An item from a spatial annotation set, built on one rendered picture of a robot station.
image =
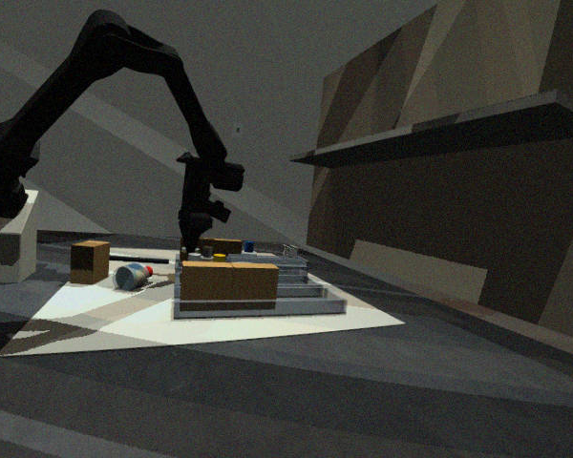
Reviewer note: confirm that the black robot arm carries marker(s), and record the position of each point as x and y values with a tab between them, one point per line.
105	45

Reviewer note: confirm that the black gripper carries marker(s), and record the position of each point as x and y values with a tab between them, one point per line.
192	221

